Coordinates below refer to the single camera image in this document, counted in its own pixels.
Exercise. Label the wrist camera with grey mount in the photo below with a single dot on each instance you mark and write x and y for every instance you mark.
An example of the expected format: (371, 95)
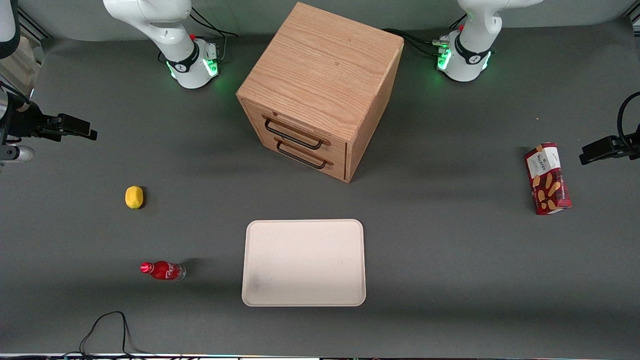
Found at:
(17, 153)

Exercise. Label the wooden drawer front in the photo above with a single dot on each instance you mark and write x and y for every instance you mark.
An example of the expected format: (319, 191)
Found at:
(300, 131)
(332, 170)

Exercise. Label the black aluminium frame rail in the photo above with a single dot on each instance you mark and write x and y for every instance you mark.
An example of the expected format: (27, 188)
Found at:
(35, 25)

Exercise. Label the wooden drawer cabinet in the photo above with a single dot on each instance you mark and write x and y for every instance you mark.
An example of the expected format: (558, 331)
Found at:
(320, 65)

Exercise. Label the red coke bottle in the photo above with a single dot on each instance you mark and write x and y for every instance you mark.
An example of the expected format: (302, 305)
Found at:
(162, 270)

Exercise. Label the beige plastic tray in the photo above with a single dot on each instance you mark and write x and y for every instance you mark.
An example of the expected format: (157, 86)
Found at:
(305, 262)

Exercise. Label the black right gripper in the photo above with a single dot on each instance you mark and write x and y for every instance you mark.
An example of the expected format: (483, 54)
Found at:
(26, 123)

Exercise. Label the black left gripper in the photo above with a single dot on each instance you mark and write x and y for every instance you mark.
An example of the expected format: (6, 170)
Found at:
(631, 144)

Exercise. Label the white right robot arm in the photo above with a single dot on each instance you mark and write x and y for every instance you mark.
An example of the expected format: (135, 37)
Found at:
(170, 30)

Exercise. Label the yellow lemon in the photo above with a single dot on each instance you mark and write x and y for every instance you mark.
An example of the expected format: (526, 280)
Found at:
(134, 197)

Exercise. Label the red cookie box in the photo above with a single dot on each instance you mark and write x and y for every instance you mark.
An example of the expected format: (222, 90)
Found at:
(547, 180)

